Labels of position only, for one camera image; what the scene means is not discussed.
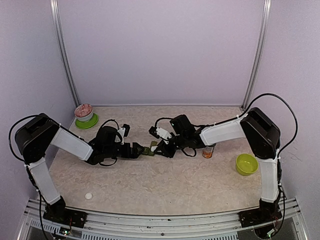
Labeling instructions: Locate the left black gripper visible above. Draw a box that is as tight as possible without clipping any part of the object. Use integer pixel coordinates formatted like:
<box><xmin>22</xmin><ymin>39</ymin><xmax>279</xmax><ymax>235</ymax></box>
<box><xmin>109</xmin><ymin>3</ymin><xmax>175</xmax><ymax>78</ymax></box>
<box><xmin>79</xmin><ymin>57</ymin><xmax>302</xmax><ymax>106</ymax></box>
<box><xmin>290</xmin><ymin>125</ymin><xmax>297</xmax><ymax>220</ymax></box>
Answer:
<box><xmin>104</xmin><ymin>142</ymin><xmax>145</xmax><ymax>159</ymax></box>

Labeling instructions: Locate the green weekly pill organizer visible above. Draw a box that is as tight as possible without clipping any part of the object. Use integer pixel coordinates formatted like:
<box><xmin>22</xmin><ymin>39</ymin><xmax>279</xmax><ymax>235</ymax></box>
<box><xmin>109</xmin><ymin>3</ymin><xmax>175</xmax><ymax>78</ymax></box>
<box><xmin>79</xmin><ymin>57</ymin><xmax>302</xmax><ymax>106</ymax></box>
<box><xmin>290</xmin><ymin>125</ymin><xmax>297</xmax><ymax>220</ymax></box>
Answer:
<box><xmin>142</xmin><ymin>140</ymin><xmax>158</xmax><ymax>157</ymax></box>

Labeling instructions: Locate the white bottle cap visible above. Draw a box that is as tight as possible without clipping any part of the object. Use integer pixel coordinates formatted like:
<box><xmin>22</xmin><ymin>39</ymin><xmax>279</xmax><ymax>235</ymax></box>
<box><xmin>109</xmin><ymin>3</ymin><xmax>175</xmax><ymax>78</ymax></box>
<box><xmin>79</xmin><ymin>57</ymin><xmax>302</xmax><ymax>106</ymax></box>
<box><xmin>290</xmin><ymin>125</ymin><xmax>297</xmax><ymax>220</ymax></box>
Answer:
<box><xmin>85</xmin><ymin>192</ymin><xmax>93</xmax><ymax>200</ymax></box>

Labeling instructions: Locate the small white pill bottle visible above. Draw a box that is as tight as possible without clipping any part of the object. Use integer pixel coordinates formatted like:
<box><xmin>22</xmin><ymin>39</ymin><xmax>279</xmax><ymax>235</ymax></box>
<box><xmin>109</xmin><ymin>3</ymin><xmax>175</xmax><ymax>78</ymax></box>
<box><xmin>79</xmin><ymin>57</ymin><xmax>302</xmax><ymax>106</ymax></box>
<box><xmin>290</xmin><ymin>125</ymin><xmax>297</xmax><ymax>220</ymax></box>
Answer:
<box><xmin>150</xmin><ymin>146</ymin><xmax>157</xmax><ymax>152</ymax></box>

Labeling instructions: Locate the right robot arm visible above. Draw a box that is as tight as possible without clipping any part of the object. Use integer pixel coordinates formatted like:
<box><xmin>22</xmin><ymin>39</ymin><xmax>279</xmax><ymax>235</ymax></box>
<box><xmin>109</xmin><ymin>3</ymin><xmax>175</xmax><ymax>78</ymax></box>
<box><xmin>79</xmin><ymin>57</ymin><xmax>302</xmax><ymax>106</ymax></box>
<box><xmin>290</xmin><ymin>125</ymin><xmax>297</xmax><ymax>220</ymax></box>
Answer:
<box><xmin>128</xmin><ymin>138</ymin><xmax>262</xmax><ymax>216</ymax></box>

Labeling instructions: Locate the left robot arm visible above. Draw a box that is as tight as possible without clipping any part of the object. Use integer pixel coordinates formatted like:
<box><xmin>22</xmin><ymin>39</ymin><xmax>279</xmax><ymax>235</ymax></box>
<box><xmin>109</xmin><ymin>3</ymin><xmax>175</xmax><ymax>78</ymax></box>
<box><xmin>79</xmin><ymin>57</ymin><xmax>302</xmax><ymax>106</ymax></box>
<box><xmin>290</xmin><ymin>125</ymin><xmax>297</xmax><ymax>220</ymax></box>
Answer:
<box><xmin>8</xmin><ymin>113</ymin><xmax>144</xmax><ymax>223</ymax></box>

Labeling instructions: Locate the orange pill bottle grey cap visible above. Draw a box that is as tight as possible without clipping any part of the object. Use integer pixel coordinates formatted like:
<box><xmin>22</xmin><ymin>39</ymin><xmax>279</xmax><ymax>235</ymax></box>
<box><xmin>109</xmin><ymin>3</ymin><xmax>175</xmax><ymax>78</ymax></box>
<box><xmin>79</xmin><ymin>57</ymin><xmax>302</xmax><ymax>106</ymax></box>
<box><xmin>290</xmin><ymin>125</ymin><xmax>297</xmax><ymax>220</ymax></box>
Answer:
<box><xmin>202</xmin><ymin>144</ymin><xmax>216</xmax><ymax>159</ymax></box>

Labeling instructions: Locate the lime green plate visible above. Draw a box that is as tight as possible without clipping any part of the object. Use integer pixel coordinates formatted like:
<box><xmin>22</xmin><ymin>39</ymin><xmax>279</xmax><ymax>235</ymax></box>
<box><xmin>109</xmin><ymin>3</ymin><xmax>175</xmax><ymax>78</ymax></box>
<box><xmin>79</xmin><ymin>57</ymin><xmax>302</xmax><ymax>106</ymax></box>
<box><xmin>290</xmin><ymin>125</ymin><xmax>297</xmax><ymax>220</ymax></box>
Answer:
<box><xmin>75</xmin><ymin>113</ymin><xmax>99</xmax><ymax>130</ymax></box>

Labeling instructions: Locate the red patterned white bowl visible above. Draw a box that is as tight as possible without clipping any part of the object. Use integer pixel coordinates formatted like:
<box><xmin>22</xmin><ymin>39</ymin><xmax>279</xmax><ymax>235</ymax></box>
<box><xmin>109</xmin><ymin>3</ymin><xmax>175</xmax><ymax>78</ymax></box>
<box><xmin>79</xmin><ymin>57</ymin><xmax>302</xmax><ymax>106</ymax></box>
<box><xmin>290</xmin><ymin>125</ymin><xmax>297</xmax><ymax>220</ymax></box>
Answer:
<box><xmin>74</xmin><ymin>103</ymin><xmax>94</xmax><ymax>122</ymax></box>

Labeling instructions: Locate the lime green bowl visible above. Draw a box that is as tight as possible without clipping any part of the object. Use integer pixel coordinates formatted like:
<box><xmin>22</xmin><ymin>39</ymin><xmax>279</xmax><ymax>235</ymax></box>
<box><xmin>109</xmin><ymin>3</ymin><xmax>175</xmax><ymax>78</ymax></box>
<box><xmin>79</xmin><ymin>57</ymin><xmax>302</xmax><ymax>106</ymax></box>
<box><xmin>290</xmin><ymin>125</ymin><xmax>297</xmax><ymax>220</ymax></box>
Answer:
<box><xmin>235</xmin><ymin>153</ymin><xmax>259</xmax><ymax>176</ymax></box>

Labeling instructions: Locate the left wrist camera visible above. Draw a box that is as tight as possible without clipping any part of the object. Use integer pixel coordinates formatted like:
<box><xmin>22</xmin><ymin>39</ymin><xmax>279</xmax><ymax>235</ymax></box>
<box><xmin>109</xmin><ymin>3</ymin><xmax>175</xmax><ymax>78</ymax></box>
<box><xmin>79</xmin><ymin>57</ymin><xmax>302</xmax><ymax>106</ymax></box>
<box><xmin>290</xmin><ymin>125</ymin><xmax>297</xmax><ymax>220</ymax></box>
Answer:
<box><xmin>117</xmin><ymin>124</ymin><xmax>130</xmax><ymax>145</ymax></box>

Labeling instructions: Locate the front aluminium rail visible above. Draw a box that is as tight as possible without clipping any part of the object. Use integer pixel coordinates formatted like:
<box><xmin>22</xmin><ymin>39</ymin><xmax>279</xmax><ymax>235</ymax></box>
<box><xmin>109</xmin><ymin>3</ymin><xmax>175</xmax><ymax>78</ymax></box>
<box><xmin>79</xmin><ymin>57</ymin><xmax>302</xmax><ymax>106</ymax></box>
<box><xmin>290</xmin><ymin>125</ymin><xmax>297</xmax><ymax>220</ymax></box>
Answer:
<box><xmin>17</xmin><ymin>197</ymin><xmax>308</xmax><ymax>240</ymax></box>

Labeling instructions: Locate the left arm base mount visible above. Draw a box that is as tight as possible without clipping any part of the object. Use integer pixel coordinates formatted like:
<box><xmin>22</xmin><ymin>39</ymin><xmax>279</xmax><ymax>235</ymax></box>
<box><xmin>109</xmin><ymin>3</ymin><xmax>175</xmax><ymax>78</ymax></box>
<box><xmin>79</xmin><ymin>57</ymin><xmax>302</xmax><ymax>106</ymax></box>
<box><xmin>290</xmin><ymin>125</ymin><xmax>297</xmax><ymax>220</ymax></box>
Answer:
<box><xmin>43</xmin><ymin>197</ymin><xmax>87</xmax><ymax>229</ymax></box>

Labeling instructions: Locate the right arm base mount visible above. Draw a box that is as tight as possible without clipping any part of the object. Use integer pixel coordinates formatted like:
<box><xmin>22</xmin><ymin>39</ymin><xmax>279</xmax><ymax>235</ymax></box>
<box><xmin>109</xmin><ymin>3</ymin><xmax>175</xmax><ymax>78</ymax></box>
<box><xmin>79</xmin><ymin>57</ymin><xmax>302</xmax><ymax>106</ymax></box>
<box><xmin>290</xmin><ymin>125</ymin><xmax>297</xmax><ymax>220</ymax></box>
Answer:
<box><xmin>238</xmin><ymin>199</ymin><xmax>282</xmax><ymax>228</ymax></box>

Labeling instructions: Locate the left aluminium frame post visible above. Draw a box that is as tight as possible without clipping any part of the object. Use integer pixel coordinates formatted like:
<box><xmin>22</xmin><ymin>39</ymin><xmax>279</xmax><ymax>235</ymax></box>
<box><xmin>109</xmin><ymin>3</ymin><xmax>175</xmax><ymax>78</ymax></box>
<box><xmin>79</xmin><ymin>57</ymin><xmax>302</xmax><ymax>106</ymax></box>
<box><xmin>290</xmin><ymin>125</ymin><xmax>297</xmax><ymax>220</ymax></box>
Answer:
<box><xmin>50</xmin><ymin>0</ymin><xmax>81</xmax><ymax>107</ymax></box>

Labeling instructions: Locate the aluminium frame post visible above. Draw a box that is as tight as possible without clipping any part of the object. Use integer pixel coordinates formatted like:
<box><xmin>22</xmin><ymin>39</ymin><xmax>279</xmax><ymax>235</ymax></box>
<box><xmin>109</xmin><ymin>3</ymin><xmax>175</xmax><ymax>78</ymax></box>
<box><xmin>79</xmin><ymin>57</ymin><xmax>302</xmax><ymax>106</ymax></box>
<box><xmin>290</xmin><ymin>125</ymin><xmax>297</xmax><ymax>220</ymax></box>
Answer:
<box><xmin>241</xmin><ymin>0</ymin><xmax>272</xmax><ymax>109</ymax></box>
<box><xmin>50</xmin><ymin>0</ymin><xmax>81</xmax><ymax>107</ymax></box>

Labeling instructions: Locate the right aluminium frame post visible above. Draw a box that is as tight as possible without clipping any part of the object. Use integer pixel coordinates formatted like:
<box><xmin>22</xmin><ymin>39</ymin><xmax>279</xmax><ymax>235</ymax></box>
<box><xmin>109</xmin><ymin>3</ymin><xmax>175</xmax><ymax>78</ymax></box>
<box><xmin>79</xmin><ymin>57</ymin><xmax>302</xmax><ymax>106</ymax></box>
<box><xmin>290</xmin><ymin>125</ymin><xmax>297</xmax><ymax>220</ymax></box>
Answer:
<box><xmin>241</xmin><ymin>0</ymin><xmax>272</xmax><ymax>109</ymax></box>

